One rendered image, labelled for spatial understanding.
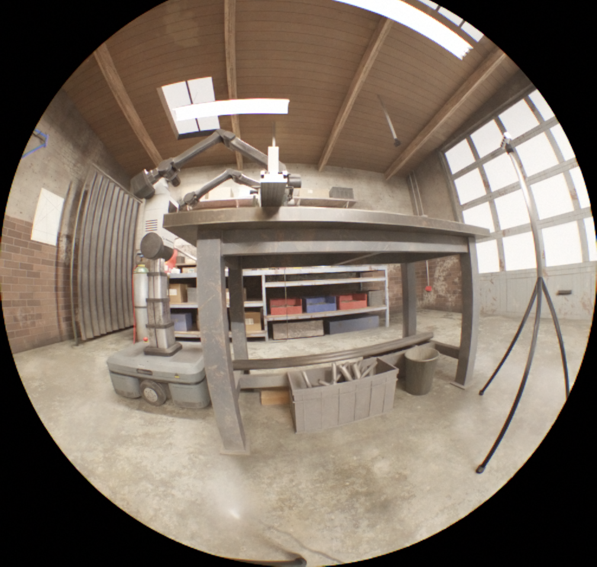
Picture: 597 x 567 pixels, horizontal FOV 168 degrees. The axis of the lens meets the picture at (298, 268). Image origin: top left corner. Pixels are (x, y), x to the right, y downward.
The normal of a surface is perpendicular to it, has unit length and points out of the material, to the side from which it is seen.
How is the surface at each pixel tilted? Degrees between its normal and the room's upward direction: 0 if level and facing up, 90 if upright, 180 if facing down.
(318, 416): 90
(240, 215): 90
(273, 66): 174
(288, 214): 90
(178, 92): 174
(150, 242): 90
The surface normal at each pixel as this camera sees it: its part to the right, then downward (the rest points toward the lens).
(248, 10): 0.07, 0.98
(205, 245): 0.16, -0.08
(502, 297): -0.99, 0.04
